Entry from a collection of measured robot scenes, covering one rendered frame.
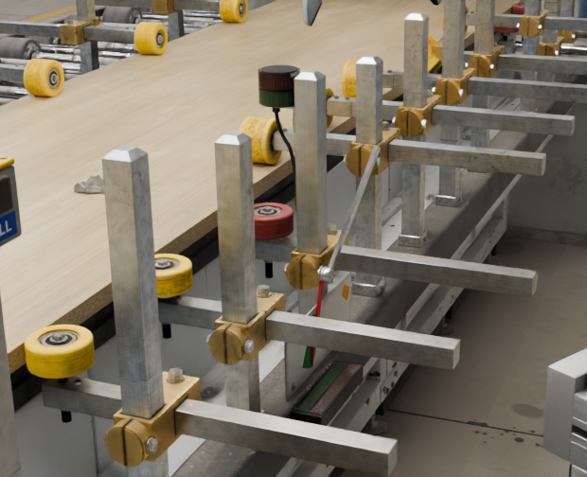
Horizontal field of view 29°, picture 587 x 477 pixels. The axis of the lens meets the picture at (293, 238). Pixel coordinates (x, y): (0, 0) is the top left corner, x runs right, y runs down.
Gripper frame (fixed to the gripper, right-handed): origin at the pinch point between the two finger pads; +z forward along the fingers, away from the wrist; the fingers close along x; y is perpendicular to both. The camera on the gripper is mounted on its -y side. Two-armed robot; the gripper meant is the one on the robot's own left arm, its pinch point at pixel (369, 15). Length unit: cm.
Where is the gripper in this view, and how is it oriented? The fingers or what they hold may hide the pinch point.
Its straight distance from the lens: 102.5
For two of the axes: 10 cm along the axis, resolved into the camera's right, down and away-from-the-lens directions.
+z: 0.2, 9.4, 3.5
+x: 7.8, -2.3, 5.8
